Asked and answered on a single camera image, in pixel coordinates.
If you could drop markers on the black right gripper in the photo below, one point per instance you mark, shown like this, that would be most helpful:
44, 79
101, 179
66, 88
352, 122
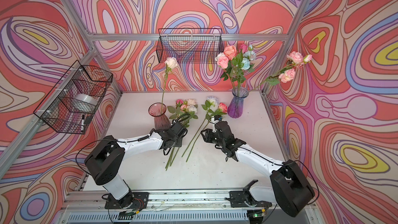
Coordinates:
208, 132

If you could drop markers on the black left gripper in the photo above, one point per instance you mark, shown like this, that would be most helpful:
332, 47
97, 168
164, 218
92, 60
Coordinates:
180, 142

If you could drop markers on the purple blue glass vase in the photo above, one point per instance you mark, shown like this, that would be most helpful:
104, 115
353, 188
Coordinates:
235, 109

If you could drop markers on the cream peach rose stem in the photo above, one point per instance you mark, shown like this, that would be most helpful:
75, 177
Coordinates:
170, 64

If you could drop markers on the light pink rose stem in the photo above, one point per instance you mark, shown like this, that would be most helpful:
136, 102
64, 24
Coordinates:
224, 63

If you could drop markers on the salmon pink rose stem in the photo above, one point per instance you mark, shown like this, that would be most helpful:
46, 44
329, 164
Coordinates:
232, 53

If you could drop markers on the light blue flower stem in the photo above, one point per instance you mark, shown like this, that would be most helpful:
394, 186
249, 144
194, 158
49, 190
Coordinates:
245, 63

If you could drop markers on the hot pink rose stem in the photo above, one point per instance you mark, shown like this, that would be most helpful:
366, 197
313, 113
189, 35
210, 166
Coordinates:
243, 48

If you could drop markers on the pale pink rose bunch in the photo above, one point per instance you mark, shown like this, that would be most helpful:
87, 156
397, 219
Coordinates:
295, 60

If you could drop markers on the pink spray rose bunch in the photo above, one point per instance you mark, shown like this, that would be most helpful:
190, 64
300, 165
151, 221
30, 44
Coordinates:
183, 111

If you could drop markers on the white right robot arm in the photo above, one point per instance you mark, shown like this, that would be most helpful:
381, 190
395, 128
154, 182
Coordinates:
289, 187

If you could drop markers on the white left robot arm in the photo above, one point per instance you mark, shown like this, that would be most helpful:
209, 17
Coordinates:
104, 161

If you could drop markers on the red rimmed glass vase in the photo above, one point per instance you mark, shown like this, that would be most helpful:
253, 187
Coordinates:
158, 112

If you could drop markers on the red pink rose stem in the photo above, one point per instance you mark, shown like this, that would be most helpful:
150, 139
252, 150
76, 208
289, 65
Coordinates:
224, 109

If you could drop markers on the black marker pen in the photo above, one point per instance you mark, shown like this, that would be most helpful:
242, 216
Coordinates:
82, 126

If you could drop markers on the silver tape roll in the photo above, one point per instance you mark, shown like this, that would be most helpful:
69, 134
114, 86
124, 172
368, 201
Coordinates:
86, 99

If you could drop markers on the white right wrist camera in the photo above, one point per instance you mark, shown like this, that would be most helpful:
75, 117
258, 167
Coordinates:
216, 119

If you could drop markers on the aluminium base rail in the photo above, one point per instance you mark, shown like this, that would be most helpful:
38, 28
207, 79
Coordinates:
208, 206

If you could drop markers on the black wire basket back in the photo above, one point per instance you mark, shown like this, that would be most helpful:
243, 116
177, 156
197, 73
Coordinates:
190, 45

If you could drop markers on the black wire basket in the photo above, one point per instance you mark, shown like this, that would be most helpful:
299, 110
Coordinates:
190, 45
63, 113

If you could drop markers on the black wire basket left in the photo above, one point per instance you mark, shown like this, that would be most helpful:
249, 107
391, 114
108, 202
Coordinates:
63, 113

